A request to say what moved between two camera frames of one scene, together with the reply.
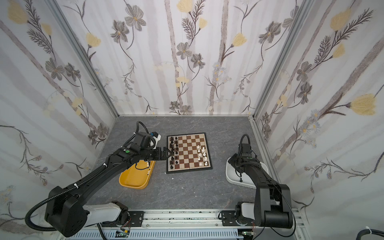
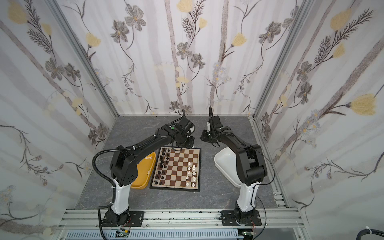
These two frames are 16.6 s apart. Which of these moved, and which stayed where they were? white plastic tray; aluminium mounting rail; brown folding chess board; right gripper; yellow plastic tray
Moved: right gripper; white plastic tray; brown folding chess board
Stayed: aluminium mounting rail; yellow plastic tray
